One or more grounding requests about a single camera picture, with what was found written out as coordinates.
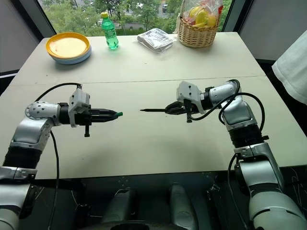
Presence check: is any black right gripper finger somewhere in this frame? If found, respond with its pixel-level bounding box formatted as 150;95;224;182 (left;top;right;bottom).
165;101;183;110
165;107;186;115

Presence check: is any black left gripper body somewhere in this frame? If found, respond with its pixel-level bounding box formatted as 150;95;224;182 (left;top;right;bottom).
74;108;102;138

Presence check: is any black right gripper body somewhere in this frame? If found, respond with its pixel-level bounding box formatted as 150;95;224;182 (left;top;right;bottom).
177;98;201;124

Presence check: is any black marker pen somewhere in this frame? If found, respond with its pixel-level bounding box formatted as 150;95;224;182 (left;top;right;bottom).
140;108;169;113

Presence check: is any stack of blue plates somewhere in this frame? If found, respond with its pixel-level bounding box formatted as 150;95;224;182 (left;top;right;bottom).
48;44;93;65

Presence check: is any clear plastic bagged packet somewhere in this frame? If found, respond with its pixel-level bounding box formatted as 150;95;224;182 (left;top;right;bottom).
137;28;178;54

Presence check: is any woven wicker basket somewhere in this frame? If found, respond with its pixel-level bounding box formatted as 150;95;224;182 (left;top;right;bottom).
177;15;220;48

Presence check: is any yellow plate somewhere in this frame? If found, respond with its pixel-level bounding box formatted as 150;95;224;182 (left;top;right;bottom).
46;33;91;58

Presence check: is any green plastic soda bottle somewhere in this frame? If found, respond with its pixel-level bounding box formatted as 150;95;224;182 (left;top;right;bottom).
100;11;119;51

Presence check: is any dark rounded grey shape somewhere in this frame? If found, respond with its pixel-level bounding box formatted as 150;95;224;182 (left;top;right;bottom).
168;184;198;230
101;188;135;226

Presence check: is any bag of yellow fruit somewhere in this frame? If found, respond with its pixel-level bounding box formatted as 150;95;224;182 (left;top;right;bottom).
179;0;224;30

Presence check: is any white cloth sleeve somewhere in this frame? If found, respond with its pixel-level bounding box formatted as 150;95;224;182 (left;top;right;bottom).
271;30;307;105

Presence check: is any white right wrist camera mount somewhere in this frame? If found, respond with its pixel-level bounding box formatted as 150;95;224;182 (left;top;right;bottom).
176;80;206;115

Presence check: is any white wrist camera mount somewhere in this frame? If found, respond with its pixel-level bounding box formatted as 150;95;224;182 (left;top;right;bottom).
176;80;206;115
68;88;92;128

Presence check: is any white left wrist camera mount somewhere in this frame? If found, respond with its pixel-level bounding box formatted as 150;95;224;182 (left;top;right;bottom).
68;88;92;128

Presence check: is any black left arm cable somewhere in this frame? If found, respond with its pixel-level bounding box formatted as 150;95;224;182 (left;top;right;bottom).
35;82;83;230

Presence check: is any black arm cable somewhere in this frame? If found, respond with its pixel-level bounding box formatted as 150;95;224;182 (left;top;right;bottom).
189;79;270;144
35;82;83;230

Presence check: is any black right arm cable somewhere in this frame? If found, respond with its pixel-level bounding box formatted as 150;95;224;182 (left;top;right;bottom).
189;79;270;144

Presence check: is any dark window frame post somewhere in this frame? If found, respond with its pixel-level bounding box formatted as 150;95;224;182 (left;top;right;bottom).
222;0;243;34
18;0;58;38

